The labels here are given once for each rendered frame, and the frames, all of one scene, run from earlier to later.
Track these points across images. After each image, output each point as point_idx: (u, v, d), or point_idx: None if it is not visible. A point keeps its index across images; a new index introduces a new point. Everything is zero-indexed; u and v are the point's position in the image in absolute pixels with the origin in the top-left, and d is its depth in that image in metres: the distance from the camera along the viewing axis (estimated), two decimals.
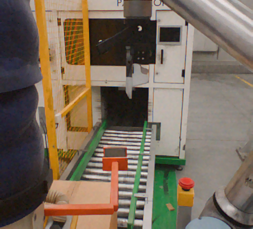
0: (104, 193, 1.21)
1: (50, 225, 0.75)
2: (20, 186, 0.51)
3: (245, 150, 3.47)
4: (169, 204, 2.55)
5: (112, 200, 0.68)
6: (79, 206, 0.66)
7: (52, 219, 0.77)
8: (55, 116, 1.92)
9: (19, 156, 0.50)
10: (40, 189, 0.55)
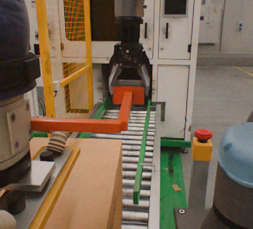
0: (108, 148, 1.06)
1: None
2: None
3: None
4: (175, 185, 2.39)
5: (120, 117, 0.51)
6: (77, 119, 0.50)
7: (47, 150, 0.62)
8: (53, 82, 1.77)
9: None
10: (17, 70, 0.39)
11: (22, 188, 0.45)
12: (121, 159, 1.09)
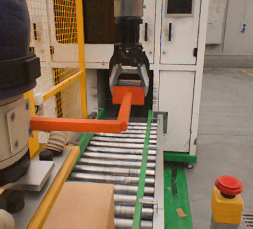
0: (94, 202, 0.75)
1: None
2: None
3: None
4: (180, 209, 2.09)
5: (120, 117, 0.51)
6: (77, 119, 0.50)
7: (47, 150, 0.62)
8: (34, 96, 1.46)
9: None
10: (17, 70, 0.39)
11: (21, 188, 0.46)
12: (111, 214, 0.78)
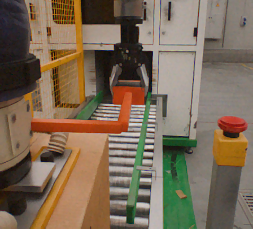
0: (86, 147, 0.69)
1: None
2: None
3: None
4: (180, 190, 2.03)
5: (120, 118, 0.51)
6: (77, 120, 0.50)
7: (47, 151, 0.62)
8: None
9: None
10: (18, 72, 0.39)
11: (22, 189, 0.46)
12: (105, 163, 0.73)
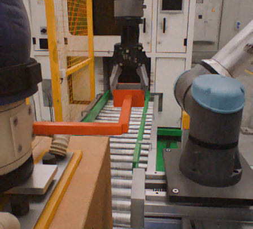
0: (88, 150, 0.70)
1: None
2: None
3: (247, 125, 3.50)
4: None
5: (120, 120, 0.52)
6: (78, 122, 0.51)
7: (49, 154, 0.63)
8: (60, 70, 1.95)
9: None
10: (20, 76, 0.40)
11: (25, 191, 0.46)
12: (107, 165, 0.73)
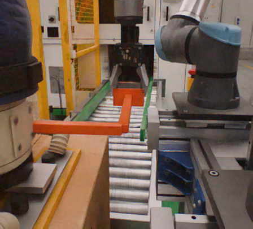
0: (87, 148, 0.70)
1: None
2: None
3: None
4: None
5: (121, 120, 0.52)
6: (78, 122, 0.51)
7: (48, 152, 0.63)
8: (70, 51, 2.08)
9: None
10: (21, 75, 0.40)
11: (25, 190, 0.46)
12: (105, 164, 0.73)
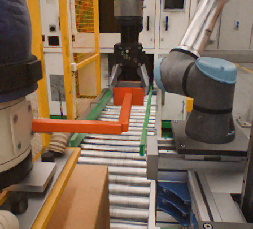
0: (87, 181, 0.73)
1: None
2: None
3: (245, 119, 3.66)
4: None
5: (120, 119, 0.52)
6: (78, 121, 0.50)
7: (48, 151, 0.63)
8: (71, 64, 2.11)
9: None
10: (20, 73, 0.40)
11: (24, 189, 0.46)
12: (105, 195, 0.76)
